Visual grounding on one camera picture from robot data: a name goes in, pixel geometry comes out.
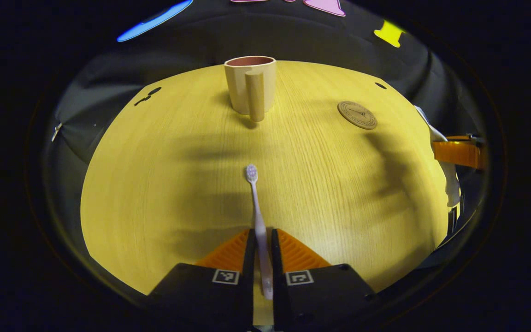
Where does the pink toothbrush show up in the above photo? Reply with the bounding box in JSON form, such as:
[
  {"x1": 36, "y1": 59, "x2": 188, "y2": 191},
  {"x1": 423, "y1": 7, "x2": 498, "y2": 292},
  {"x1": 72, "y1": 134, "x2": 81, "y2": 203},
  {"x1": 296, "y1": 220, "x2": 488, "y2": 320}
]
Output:
[{"x1": 246, "y1": 165, "x2": 274, "y2": 300}]

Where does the black backdrop cloth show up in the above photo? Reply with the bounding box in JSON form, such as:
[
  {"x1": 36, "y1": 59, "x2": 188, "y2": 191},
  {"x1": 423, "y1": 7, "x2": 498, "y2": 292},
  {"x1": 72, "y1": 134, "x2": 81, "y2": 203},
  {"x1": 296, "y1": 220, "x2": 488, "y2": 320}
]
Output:
[{"x1": 42, "y1": 0, "x2": 487, "y2": 190}]

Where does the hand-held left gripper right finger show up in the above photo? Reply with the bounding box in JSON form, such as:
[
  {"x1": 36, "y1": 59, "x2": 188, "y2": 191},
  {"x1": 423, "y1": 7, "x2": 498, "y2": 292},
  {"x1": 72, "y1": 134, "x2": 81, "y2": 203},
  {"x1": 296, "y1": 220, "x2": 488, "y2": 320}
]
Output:
[{"x1": 271, "y1": 228, "x2": 379, "y2": 332}]

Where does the beige cup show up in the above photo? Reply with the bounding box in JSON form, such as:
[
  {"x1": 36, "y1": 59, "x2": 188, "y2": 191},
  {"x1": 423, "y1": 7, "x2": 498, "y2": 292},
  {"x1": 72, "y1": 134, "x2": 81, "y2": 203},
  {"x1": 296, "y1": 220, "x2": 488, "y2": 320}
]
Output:
[{"x1": 224, "y1": 56, "x2": 277, "y2": 122}]

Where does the round brown coaster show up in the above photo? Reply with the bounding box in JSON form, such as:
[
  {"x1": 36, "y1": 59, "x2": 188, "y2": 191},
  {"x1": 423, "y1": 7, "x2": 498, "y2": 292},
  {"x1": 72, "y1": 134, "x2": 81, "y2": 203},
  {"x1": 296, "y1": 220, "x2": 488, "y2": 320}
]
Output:
[{"x1": 337, "y1": 101, "x2": 378, "y2": 130}]

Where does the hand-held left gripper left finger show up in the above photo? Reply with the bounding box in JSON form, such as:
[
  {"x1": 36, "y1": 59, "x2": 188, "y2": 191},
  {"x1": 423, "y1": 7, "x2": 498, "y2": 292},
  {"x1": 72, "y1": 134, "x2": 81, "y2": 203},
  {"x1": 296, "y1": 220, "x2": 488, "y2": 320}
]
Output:
[{"x1": 148, "y1": 228, "x2": 257, "y2": 332}]

